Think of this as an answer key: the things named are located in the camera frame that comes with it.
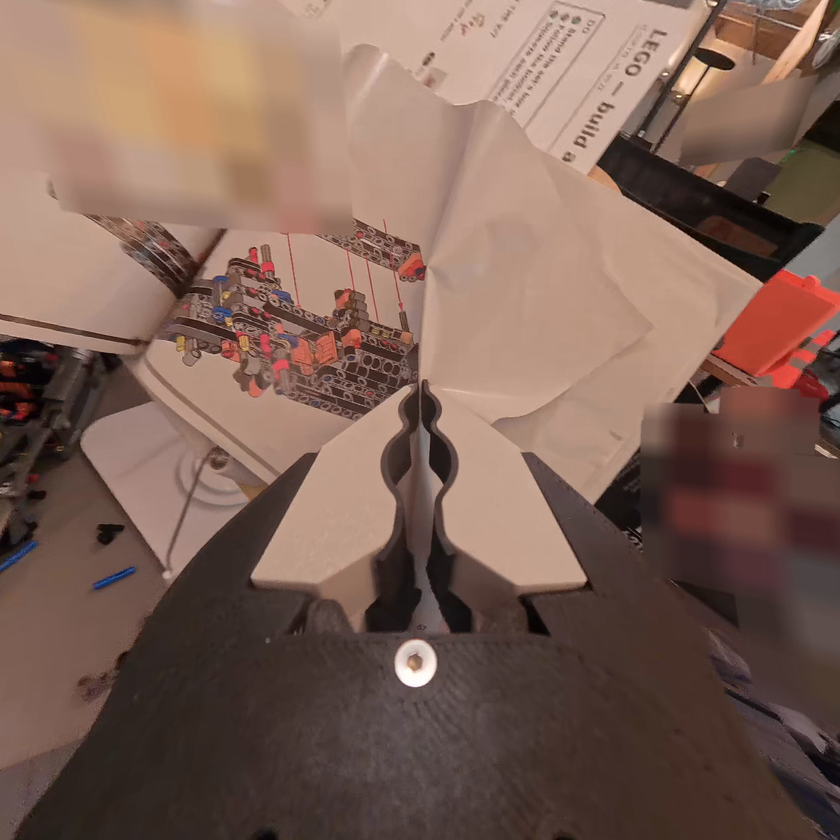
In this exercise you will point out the partly built lego model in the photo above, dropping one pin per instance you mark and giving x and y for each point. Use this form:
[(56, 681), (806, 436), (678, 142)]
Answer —
[(33, 400)]

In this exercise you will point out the black lego box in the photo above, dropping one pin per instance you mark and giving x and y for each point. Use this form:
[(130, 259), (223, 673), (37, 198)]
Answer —
[(620, 499)]

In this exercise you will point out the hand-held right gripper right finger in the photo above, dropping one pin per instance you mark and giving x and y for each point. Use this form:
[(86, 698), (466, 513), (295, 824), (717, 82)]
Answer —
[(505, 518)]

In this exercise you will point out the orange plastic bin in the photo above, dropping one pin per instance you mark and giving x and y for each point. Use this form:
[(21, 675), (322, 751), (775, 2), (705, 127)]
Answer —
[(774, 321)]

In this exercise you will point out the lego instruction booklet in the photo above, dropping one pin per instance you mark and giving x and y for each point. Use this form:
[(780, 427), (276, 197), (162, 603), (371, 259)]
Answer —
[(538, 295)]

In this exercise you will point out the short black floor lamp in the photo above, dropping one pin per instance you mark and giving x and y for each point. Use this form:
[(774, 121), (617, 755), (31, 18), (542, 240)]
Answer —
[(714, 58)]

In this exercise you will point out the blue lego axle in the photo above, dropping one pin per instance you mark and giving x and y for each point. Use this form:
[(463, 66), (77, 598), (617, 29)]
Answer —
[(113, 578), (18, 556)]

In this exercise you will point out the tall black floor lamp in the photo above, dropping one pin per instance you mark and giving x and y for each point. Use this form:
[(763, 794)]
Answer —
[(682, 62)]

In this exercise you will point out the white book stand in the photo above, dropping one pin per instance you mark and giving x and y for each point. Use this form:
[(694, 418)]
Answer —
[(131, 446)]

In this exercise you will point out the orange reflective vest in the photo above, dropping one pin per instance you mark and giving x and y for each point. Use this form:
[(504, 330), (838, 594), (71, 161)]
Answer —
[(810, 367)]

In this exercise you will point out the small black lego piece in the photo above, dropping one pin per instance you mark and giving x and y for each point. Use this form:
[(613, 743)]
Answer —
[(109, 533)]

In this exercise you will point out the printed white task sheet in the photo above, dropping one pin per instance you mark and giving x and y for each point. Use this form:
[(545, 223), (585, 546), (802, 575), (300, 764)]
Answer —
[(525, 52)]

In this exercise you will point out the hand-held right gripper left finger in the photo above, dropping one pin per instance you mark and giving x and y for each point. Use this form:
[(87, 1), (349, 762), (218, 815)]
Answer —
[(328, 518)]

